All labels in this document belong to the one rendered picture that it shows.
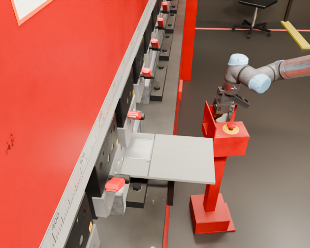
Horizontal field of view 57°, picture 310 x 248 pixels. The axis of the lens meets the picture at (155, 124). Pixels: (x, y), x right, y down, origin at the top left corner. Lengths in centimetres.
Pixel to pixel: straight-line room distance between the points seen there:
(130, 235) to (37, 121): 60
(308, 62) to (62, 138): 98
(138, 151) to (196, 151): 18
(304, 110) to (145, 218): 240
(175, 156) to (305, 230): 136
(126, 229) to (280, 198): 148
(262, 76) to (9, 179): 104
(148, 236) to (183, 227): 105
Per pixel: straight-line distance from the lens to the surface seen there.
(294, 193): 224
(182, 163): 84
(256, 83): 117
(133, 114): 62
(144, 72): 79
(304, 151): 259
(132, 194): 89
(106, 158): 54
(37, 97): 29
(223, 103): 132
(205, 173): 82
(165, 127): 115
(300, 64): 120
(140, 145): 89
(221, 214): 183
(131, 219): 87
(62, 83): 34
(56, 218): 37
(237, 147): 135
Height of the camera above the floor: 161
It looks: 39 degrees down
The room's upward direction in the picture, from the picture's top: straight up
